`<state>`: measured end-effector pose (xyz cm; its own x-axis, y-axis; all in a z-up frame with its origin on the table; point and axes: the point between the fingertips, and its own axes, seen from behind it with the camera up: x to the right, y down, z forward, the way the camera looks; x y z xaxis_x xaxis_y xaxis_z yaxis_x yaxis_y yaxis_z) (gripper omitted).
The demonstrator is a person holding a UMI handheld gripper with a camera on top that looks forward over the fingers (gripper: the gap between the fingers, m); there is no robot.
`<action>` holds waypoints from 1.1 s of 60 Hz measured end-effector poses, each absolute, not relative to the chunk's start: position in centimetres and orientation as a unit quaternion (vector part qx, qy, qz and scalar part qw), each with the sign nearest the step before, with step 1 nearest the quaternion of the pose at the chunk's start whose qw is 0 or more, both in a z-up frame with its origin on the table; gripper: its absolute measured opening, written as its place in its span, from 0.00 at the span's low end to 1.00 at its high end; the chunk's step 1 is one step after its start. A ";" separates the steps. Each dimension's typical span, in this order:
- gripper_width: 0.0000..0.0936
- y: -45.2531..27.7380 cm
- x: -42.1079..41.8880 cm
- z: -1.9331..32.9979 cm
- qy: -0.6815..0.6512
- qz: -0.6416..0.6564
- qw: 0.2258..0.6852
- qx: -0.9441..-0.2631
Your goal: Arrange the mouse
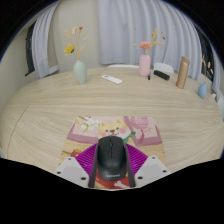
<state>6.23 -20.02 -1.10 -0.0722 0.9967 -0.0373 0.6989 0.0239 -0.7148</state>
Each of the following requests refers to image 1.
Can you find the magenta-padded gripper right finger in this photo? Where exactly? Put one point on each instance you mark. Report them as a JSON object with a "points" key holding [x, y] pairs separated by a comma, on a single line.
{"points": [[138, 160]]}

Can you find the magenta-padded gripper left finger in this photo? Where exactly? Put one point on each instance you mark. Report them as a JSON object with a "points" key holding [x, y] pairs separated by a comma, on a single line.
{"points": [[85, 161]]}

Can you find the black computer mouse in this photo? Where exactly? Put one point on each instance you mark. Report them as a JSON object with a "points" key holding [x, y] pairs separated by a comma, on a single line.
{"points": [[112, 160]]}

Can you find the cartoon dog print mouse pad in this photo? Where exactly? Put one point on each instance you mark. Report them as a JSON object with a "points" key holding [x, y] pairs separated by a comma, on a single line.
{"points": [[146, 131]]}

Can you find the dark marker pen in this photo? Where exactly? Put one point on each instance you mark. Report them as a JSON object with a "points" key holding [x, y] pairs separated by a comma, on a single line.
{"points": [[149, 76]]}

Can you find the small white remote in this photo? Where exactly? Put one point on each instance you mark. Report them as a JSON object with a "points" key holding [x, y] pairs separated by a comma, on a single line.
{"points": [[112, 79]]}

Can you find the small black box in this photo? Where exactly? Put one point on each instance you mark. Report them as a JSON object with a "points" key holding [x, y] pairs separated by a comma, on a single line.
{"points": [[161, 75]]}

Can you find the pale green vase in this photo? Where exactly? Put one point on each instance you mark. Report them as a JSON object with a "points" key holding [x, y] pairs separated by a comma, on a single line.
{"points": [[80, 72]]}

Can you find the pink vase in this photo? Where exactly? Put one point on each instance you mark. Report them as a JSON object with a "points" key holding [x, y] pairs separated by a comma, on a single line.
{"points": [[144, 66]]}

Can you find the blue vase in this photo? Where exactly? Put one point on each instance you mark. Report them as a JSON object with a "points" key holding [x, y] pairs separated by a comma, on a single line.
{"points": [[202, 90]]}

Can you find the white chair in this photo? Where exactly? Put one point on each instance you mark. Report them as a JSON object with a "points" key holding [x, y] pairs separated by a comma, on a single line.
{"points": [[123, 66], [164, 67]]}

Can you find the gold drink bottle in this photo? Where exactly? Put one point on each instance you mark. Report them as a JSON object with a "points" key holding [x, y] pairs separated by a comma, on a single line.
{"points": [[182, 73]]}

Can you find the orange and yellow dried flowers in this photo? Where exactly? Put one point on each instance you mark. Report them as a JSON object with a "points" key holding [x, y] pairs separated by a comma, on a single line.
{"points": [[145, 45]]}

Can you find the beige and blue dried flowers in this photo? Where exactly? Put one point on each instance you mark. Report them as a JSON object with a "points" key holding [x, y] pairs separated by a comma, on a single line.
{"points": [[208, 65]]}

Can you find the dark window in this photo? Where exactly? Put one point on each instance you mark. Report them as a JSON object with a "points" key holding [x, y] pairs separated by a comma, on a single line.
{"points": [[206, 50], [30, 53]]}

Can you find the narrow white curtain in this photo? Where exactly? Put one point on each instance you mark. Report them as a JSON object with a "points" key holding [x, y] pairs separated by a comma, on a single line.
{"points": [[45, 43]]}

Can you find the wide white curtain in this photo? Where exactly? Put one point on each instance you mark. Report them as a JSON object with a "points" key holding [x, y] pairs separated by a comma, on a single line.
{"points": [[133, 33]]}

